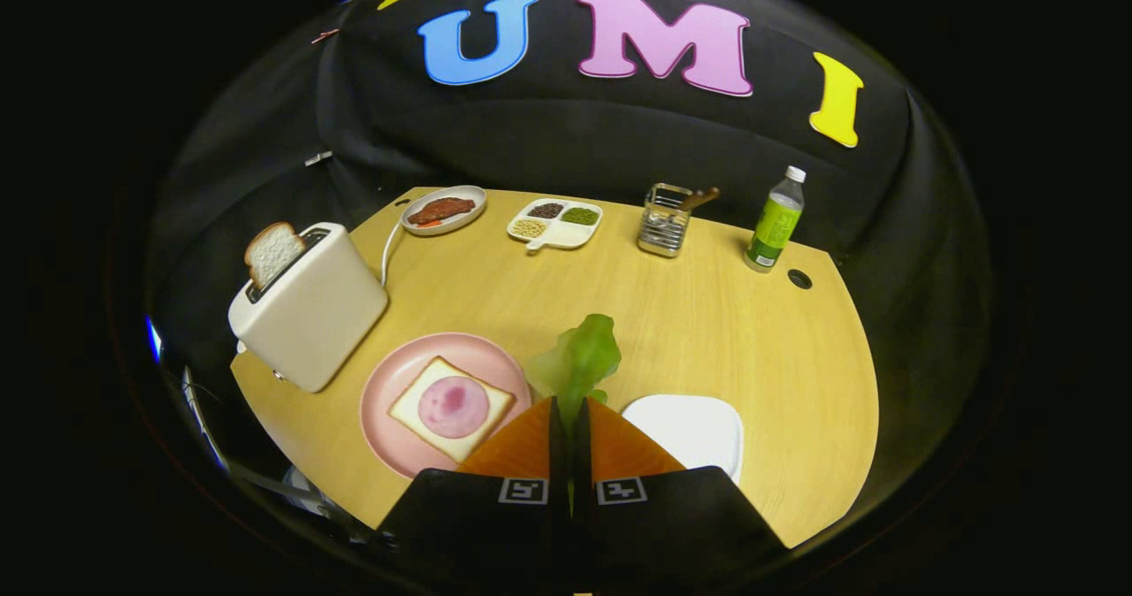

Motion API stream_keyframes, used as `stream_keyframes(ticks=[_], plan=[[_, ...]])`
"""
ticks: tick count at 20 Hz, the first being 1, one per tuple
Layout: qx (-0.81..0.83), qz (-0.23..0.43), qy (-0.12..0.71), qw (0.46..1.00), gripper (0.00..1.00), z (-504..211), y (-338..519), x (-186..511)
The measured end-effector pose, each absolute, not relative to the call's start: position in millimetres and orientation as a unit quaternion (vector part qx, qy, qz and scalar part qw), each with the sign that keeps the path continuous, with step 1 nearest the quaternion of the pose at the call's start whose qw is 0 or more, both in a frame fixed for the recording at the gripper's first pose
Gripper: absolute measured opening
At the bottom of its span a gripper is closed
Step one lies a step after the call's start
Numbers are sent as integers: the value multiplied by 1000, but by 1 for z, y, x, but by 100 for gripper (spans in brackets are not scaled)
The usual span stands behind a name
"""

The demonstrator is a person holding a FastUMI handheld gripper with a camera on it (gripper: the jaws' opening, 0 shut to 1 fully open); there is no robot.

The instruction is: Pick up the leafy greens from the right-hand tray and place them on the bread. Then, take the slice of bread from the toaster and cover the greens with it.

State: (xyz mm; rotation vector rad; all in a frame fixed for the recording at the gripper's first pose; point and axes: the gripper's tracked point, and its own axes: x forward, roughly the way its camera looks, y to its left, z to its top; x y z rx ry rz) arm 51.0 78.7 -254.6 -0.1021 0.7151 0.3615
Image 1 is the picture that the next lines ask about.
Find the pink ham slice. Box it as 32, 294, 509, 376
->
417, 375, 491, 439

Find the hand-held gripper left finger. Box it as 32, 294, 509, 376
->
376, 395, 571, 581

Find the white divided dish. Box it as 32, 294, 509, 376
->
507, 198, 604, 252

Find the white toaster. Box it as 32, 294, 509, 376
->
227, 222, 390, 394

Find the white square plate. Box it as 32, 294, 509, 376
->
622, 394, 744, 482

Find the green lettuce leaf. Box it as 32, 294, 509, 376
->
524, 314, 623, 513

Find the brown meat piece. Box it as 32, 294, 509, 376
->
407, 196, 477, 226

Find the white toaster cable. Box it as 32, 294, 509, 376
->
381, 221, 406, 286

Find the bread slice under ham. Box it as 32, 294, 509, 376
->
388, 356, 516, 464

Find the metal utensil holder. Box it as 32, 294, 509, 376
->
637, 183, 693, 258

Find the white round plate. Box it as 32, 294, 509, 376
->
401, 185, 487, 237

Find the pink plate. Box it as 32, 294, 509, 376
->
360, 332, 533, 480

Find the black backdrop cloth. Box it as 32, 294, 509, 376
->
146, 0, 996, 526

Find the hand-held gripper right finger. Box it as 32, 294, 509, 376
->
573, 395, 790, 586

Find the toasted bread slice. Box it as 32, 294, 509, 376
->
244, 221, 307, 291

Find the green label water bottle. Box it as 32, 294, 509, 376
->
744, 165, 807, 274

